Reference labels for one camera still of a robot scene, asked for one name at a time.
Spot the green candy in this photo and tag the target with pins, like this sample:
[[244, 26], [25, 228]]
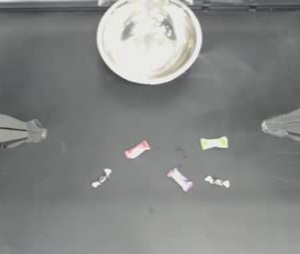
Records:
[[215, 143]]

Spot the white twisted wrapper candy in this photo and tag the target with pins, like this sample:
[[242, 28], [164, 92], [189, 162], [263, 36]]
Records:
[[101, 179], [218, 181]]

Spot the red candy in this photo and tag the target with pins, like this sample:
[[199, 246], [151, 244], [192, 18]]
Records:
[[137, 149]]

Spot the steel bowl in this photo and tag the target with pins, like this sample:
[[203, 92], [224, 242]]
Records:
[[148, 49]]

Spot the purple wrapped candy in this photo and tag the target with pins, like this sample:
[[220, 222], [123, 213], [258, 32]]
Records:
[[180, 179]]

